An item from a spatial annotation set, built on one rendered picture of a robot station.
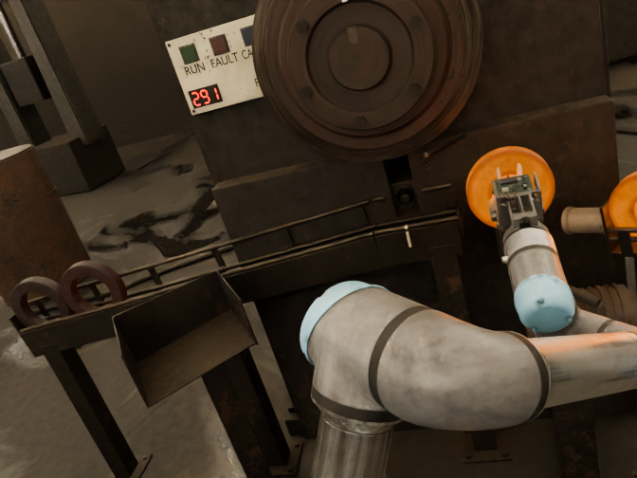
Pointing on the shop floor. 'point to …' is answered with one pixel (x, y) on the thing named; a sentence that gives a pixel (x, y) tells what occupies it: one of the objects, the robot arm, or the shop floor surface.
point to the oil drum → (33, 224)
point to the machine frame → (586, 250)
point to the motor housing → (570, 449)
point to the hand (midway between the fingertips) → (507, 178)
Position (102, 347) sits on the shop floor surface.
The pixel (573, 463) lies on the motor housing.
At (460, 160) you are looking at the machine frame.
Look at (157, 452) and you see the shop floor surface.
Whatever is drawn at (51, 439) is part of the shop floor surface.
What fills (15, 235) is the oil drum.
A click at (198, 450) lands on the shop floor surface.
